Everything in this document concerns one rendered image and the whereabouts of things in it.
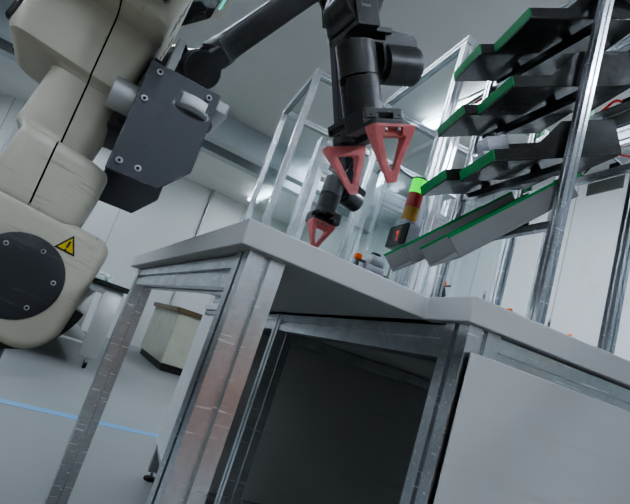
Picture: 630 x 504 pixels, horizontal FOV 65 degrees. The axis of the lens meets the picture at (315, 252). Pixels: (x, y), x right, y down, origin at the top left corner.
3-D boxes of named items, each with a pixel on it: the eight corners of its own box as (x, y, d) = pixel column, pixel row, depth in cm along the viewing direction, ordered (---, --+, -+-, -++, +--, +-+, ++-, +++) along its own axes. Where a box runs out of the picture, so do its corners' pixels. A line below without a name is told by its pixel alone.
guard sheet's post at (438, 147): (389, 311, 155) (466, 42, 177) (384, 311, 158) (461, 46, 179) (397, 315, 156) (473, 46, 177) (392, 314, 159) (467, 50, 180)
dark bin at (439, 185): (446, 180, 106) (440, 147, 107) (421, 196, 119) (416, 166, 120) (560, 173, 112) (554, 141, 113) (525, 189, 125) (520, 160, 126)
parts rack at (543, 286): (528, 353, 83) (613, -36, 100) (411, 339, 117) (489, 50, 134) (617, 388, 89) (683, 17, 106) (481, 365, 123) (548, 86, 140)
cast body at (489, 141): (486, 165, 96) (480, 131, 97) (474, 172, 100) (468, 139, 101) (524, 163, 98) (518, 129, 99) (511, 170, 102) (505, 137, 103)
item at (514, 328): (468, 321, 55) (475, 295, 55) (222, 308, 194) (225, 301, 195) (1045, 551, 97) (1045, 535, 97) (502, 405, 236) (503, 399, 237)
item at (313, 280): (241, 242, 52) (250, 217, 53) (130, 266, 132) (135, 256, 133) (627, 404, 81) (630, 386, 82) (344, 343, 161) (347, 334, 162)
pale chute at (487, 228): (460, 258, 88) (448, 235, 88) (429, 267, 100) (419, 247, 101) (579, 195, 94) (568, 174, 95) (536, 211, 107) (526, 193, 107)
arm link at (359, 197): (337, 151, 137) (355, 157, 130) (362, 170, 144) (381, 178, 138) (314, 188, 138) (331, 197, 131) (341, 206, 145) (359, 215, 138)
